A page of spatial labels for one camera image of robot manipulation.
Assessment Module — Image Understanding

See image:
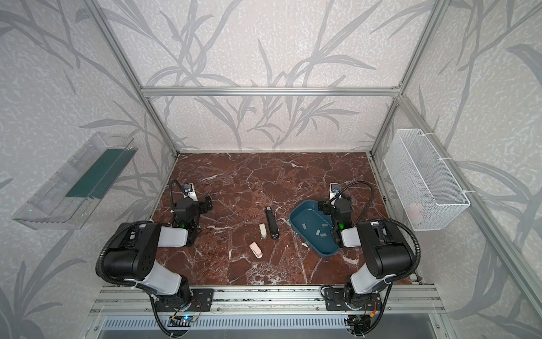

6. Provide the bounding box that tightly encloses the beige stapler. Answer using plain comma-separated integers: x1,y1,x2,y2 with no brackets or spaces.
259,223,268,240

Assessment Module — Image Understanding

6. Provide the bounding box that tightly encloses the black stapler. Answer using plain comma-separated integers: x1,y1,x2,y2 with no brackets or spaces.
265,206,279,240

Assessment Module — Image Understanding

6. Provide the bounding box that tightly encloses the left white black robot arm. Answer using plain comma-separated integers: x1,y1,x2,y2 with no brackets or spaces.
95,179,213,304

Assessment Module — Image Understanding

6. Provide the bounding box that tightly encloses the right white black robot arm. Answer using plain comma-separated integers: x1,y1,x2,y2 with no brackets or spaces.
318,180,421,304

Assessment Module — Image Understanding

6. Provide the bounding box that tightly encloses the teal plastic tray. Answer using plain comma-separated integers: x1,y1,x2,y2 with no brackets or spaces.
289,200,339,258

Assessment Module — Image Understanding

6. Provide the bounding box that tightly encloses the pink object in basket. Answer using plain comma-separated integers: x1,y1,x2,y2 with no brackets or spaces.
406,203,424,224

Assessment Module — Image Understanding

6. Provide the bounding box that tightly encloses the green pad in bin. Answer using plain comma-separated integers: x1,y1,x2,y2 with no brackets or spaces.
66,148,138,199

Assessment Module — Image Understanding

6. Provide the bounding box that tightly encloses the small green circuit board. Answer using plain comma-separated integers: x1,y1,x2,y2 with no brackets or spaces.
169,314,199,328

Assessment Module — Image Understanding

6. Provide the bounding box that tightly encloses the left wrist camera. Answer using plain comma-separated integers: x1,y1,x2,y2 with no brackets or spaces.
182,183,198,201

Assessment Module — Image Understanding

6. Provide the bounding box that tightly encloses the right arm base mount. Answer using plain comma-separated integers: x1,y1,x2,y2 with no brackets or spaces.
320,285,383,312

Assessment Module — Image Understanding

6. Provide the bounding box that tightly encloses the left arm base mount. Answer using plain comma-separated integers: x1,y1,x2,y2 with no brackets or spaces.
155,288,214,312

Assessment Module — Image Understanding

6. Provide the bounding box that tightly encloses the white wire mesh basket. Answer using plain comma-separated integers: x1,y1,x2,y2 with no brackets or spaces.
384,129,470,231

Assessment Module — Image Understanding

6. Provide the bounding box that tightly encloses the aluminium front rail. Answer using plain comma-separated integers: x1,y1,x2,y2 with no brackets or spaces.
89,285,445,316

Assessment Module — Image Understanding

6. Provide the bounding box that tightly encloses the clear plastic wall bin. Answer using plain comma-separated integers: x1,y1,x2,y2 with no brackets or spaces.
13,132,138,230

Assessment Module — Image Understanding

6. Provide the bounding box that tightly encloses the slotted grey cable duct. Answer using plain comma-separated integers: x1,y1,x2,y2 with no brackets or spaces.
102,314,347,331

